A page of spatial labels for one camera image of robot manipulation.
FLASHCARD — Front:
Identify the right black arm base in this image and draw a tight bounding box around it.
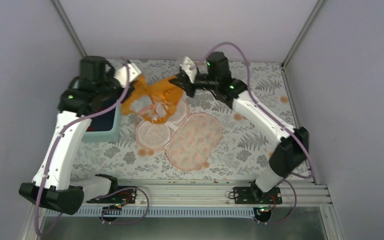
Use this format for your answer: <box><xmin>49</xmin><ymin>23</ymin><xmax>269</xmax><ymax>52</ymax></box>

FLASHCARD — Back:
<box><xmin>227</xmin><ymin>186</ymin><xmax>283</xmax><ymax>223</ymax></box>

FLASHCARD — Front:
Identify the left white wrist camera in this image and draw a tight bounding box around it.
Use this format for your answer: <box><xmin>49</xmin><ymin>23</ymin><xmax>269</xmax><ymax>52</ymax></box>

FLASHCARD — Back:
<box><xmin>114</xmin><ymin>62</ymin><xmax>142</xmax><ymax>88</ymax></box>

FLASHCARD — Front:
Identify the purple cable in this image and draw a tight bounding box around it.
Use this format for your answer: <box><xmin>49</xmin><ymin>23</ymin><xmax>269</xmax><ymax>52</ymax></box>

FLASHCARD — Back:
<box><xmin>205</xmin><ymin>41</ymin><xmax>317</xmax><ymax>225</ymax></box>
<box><xmin>34</xmin><ymin>58</ymin><xmax>132</xmax><ymax>237</ymax></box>

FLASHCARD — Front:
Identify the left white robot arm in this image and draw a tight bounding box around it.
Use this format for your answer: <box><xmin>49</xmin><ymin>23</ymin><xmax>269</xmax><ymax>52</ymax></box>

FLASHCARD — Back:
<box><xmin>18</xmin><ymin>55</ymin><xmax>142</xmax><ymax>215</ymax></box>

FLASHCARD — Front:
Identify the light blue plastic bin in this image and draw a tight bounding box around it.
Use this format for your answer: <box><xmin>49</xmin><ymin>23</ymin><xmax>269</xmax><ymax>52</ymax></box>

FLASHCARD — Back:
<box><xmin>81</xmin><ymin>106</ymin><xmax>121</xmax><ymax>143</ymax></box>

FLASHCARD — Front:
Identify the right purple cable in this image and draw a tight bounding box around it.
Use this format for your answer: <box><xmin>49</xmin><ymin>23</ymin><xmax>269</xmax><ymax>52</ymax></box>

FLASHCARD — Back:
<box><xmin>205</xmin><ymin>41</ymin><xmax>317</xmax><ymax>225</ymax></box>

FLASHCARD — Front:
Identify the peach floral mesh laundry bag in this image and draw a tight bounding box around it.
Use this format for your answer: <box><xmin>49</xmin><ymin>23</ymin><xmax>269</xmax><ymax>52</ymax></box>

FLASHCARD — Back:
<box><xmin>135</xmin><ymin>99</ymin><xmax>223</xmax><ymax>172</ymax></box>

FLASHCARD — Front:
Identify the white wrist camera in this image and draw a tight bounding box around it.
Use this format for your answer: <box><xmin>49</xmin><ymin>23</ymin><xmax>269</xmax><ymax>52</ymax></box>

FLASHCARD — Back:
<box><xmin>178</xmin><ymin>56</ymin><xmax>199</xmax><ymax>84</ymax></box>
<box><xmin>114</xmin><ymin>62</ymin><xmax>142</xmax><ymax>88</ymax></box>

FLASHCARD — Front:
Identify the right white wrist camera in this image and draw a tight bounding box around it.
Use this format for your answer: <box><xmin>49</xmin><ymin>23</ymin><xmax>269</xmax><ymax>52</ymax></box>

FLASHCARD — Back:
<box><xmin>178</xmin><ymin>56</ymin><xmax>199</xmax><ymax>84</ymax></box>

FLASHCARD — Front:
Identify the aluminium front rail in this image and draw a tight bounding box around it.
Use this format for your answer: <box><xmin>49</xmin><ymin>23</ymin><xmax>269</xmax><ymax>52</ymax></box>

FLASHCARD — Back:
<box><xmin>32</xmin><ymin>179</ymin><xmax>333</xmax><ymax>208</ymax></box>

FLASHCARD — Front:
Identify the floral patterned table mat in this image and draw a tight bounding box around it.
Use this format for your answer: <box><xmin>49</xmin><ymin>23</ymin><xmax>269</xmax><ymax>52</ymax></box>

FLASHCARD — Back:
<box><xmin>71</xmin><ymin>60</ymin><xmax>295</xmax><ymax>180</ymax></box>

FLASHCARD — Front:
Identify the orange lace bra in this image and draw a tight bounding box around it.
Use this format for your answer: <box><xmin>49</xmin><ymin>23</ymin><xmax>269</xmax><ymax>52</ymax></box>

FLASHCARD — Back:
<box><xmin>120</xmin><ymin>74</ymin><xmax>185</xmax><ymax>124</ymax></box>

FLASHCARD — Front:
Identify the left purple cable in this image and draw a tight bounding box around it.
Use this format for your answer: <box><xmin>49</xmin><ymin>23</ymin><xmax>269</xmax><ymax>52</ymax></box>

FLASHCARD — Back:
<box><xmin>34</xmin><ymin>58</ymin><xmax>132</xmax><ymax>237</ymax></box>

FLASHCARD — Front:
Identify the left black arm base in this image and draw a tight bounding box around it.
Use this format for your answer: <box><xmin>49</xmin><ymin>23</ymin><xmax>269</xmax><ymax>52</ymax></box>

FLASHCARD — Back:
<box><xmin>86</xmin><ymin>186</ymin><xmax>138</xmax><ymax>223</ymax></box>

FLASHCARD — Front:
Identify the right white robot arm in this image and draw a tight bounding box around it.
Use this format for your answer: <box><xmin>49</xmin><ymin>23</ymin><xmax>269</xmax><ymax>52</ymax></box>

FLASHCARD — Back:
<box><xmin>171</xmin><ymin>51</ymin><xmax>309</xmax><ymax>204</ymax></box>

